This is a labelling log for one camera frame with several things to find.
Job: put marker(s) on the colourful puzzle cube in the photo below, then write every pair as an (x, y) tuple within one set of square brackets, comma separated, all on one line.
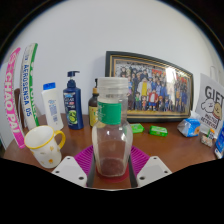
[(211, 133)]

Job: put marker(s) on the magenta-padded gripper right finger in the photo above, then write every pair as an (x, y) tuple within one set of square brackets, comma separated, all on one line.
[(151, 170)]

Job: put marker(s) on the white bottle with blue cap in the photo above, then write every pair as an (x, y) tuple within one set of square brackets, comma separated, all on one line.
[(52, 108)]

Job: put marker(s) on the clear bottle with green label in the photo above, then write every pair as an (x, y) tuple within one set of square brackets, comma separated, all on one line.
[(111, 140)]

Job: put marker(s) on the blue tissue pack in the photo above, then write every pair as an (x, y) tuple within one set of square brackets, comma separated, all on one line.
[(189, 127)]

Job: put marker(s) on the dark blue pump bottle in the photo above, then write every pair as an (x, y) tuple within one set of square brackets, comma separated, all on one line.
[(73, 106)]

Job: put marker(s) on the white mug with yellow rim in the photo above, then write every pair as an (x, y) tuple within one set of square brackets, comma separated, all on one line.
[(43, 146)]

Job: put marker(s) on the small green packet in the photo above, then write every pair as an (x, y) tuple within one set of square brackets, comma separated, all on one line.
[(158, 131), (137, 128)]

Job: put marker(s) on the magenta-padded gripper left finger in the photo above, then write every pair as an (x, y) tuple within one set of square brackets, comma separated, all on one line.
[(68, 170)]

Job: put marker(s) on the blue detergent bottle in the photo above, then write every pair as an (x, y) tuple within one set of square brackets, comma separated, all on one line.
[(220, 143)]

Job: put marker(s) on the brown pump bottle yellow label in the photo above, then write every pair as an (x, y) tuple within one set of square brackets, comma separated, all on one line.
[(93, 113)]

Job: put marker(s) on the framed group picture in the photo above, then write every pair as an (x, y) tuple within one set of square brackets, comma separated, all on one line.
[(156, 86)]

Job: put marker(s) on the white printed paper gift bag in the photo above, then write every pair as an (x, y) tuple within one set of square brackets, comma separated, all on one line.
[(211, 100)]

